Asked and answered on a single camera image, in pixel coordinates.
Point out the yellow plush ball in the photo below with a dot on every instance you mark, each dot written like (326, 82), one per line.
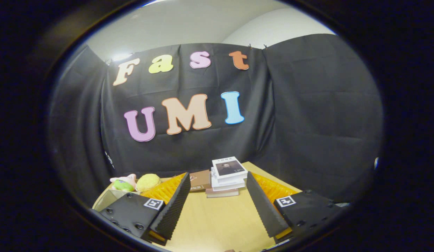
(148, 182)

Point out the white book with portrait cover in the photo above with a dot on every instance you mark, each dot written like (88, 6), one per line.
(229, 168)

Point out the beige fabric storage box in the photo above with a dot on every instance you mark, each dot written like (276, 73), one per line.
(108, 199)

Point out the pink and green plush toy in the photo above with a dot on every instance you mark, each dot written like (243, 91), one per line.
(124, 185)

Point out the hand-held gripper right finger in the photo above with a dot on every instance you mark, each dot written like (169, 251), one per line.
(264, 210)

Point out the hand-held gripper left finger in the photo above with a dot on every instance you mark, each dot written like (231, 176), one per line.
(175, 210)

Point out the plain white book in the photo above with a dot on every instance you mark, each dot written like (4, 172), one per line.
(223, 186)

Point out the black backdrop cloth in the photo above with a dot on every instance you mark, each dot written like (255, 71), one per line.
(307, 122)

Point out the pinkish brown book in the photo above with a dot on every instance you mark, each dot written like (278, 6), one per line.
(222, 193)

